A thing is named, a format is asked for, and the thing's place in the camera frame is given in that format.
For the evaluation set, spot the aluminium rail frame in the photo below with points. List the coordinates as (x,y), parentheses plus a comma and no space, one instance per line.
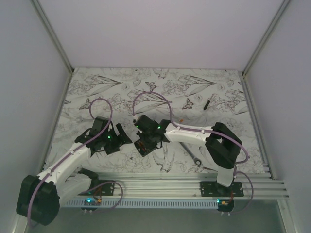
(150,186)

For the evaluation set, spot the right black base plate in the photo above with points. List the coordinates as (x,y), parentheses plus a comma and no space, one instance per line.
(213,189)

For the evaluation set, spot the floral patterned mat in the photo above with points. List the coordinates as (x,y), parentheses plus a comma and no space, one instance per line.
(121,93)

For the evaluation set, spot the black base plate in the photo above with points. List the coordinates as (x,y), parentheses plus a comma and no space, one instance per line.
(213,189)
(102,189)

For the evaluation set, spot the grey slotted cable duct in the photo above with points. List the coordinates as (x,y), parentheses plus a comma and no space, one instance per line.
(144,203)

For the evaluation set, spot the silver ratchet wrench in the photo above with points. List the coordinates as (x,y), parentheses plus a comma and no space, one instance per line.
(197,161)

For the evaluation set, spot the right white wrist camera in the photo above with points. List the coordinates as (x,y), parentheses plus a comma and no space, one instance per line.
(135,117)

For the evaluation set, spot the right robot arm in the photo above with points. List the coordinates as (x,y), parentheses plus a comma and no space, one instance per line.
(221,143)

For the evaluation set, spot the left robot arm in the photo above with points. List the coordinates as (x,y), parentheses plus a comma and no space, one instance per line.
(41,196)

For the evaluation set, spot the black fuse box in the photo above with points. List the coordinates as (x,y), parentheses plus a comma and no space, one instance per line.
(145,148)

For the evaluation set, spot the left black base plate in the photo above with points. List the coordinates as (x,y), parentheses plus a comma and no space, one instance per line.
(102,189)

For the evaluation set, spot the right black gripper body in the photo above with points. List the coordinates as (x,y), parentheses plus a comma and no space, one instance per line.
(146,136)

